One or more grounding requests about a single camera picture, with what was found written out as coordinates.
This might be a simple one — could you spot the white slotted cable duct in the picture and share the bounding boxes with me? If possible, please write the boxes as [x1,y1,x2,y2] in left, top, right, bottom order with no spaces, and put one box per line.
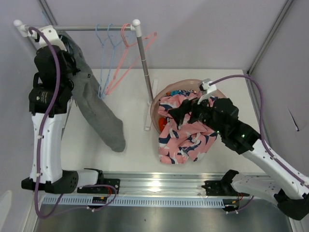
[42,196,226,208]

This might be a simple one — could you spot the pink whale print shorts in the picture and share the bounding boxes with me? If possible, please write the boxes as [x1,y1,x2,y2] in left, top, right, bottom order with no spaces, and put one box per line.
[157,93,218,164]

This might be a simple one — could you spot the aluminium mounting rail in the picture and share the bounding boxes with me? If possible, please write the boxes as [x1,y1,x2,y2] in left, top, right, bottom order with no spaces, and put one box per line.
[104,172,224,198]

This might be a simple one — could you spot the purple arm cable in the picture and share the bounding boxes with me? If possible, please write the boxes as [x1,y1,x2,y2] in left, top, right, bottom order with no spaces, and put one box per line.
[28,26,119,219]
[210,74,309,215]

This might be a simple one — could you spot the light blue hanger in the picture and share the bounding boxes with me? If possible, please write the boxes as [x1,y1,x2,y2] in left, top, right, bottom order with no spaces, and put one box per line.
[95,24,108,100]
[103,23,121,99]

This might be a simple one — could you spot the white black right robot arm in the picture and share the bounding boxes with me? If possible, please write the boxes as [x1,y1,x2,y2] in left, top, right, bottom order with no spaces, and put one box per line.
[169,98,309,220]

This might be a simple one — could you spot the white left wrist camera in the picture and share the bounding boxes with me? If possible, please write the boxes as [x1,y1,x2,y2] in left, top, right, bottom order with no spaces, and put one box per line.
[28,25,67,51]

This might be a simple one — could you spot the white and metal clothes rack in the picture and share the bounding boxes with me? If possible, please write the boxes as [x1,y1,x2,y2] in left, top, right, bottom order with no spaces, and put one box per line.
[13,19,158,131]

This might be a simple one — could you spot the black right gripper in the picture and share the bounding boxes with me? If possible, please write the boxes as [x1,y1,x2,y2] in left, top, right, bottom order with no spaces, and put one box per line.
[168,92,225,136]

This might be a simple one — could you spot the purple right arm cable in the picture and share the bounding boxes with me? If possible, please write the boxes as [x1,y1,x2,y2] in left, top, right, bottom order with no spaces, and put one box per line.
[210,74,309,215]

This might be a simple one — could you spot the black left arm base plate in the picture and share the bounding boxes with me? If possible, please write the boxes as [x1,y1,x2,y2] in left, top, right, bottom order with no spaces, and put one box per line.
[95,178,121,195]

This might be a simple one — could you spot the orange blue patterned shorts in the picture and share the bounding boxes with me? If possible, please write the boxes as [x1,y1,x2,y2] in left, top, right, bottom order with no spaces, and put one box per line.
[166,89,196,97]

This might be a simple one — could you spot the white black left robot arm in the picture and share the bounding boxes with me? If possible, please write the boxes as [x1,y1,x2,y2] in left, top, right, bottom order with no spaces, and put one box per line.
[21,45,105,194]

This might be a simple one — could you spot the pink hanger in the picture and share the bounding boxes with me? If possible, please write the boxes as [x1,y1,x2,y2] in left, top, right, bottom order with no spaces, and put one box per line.
[106,23,136,92]
[106,31,157,95]

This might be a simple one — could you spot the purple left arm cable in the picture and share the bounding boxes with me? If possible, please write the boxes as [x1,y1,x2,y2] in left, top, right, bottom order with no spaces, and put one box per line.
[28,26,119,219]

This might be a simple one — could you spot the translucent pink plastic basin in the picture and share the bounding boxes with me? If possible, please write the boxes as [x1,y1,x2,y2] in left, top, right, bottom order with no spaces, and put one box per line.
[152,80,225,143]

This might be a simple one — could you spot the grey shorts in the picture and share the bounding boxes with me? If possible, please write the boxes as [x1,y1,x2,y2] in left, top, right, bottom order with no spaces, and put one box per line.
[59,31,126,152]

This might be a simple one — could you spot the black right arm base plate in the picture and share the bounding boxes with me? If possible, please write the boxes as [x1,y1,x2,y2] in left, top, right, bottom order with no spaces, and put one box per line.
[201,180,249,197]

